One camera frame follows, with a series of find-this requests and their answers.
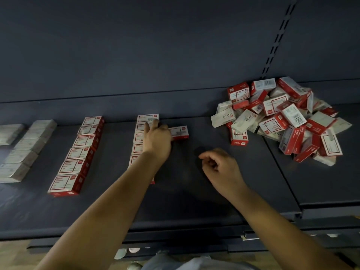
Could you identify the person's right forearm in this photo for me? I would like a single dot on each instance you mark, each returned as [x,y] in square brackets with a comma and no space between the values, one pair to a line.
[287,233]

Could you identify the person's grey shoe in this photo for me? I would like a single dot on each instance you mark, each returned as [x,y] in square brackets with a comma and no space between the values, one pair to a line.
[134,266]

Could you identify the person's grey clothing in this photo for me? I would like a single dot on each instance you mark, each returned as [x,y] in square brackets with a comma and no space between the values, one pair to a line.
[197,263]

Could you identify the person's right hand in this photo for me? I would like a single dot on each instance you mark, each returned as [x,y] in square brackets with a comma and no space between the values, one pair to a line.
[224,172]

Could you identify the person's left forearm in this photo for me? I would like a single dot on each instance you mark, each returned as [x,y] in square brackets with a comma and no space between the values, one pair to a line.
[101,216]

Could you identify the pile of red white boxes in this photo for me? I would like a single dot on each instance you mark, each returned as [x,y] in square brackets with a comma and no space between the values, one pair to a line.
[281,118]

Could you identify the grey slipper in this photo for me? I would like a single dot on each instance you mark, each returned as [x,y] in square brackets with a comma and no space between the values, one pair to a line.
[120,253]
[134,250]

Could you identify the person's left hand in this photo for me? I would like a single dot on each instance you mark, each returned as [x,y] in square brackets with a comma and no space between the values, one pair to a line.
[156,142]

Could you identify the white paper card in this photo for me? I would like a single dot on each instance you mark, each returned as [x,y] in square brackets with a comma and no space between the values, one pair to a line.
[249,238]

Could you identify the small red white box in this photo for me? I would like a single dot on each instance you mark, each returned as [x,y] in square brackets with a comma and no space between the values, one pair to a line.
[180,132]
[79,153]
[133,160]
[84,140]
[139,127]
[64,184]
[93,120]
[152,180]
[147,117]
[136,148]
[72,166]
[138,136]
[89,130]

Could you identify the dark metal shelf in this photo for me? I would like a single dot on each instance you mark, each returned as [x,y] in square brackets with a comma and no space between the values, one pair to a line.
[140,47]

